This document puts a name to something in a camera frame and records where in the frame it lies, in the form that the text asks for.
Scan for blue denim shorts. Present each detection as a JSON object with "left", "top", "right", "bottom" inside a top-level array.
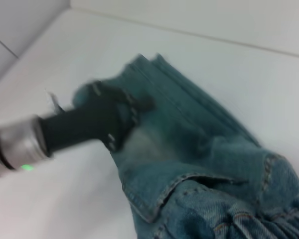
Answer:
[{"left": 71, "top": 52, "right": 299, "bottom": 239}]

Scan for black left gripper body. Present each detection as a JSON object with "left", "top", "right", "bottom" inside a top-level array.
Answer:
[{"left": 38, "top": 81, "right": 123, "bottom": 154}]

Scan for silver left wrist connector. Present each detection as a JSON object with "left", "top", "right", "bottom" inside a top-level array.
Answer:
[{"left": 47, "top": 91, "right": 66, "bottom": 113}]

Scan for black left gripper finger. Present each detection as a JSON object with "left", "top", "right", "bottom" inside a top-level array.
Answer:
[
  {"left": 113, "top": 108, "right": 143, "bottom": 153},
  {"left": 114, "top": 88, "right": 157, "bottom": 116}
]

